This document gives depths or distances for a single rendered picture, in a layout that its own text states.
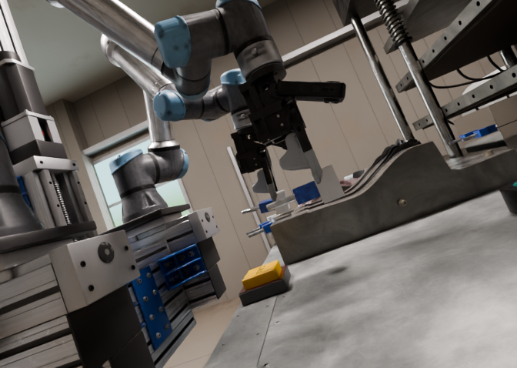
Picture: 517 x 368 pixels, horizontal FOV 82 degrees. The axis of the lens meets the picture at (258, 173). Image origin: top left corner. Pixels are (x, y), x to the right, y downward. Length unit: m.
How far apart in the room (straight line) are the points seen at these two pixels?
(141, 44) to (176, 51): 0.16
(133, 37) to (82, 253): 0.42
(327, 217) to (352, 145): 2.96
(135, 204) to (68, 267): 0.54
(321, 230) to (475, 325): 0.40
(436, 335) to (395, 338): 0.03
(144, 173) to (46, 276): 0.59
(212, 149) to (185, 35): 3.22
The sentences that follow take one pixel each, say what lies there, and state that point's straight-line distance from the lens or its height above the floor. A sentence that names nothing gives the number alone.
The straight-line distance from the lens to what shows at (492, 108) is 1.37.
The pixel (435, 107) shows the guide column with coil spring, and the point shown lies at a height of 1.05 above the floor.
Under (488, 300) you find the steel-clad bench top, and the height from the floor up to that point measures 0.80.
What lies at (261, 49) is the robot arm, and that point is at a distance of 0.54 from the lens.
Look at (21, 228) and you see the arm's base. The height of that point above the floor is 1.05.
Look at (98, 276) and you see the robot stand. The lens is 0.53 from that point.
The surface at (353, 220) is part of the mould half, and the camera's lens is 0.66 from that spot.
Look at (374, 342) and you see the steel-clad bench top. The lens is 0.31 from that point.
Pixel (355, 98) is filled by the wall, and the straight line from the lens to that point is 3.69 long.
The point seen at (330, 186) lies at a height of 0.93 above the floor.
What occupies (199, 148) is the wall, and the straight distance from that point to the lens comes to 3.78.
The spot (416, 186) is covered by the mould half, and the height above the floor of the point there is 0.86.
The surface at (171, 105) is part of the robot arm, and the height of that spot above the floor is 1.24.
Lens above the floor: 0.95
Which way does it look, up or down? 5 degrees up
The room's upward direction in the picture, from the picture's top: 22 degrees counter-clockwise
